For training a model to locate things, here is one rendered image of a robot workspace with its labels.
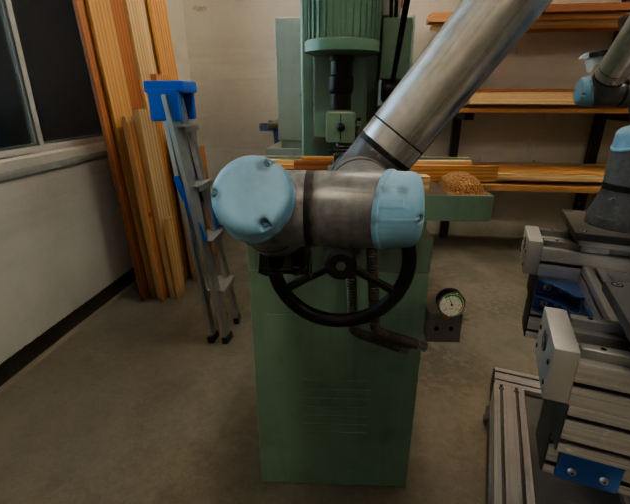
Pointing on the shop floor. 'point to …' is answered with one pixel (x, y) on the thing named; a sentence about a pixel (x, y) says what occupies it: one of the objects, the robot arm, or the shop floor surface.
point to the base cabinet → (334, 385)
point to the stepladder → (194, 198)
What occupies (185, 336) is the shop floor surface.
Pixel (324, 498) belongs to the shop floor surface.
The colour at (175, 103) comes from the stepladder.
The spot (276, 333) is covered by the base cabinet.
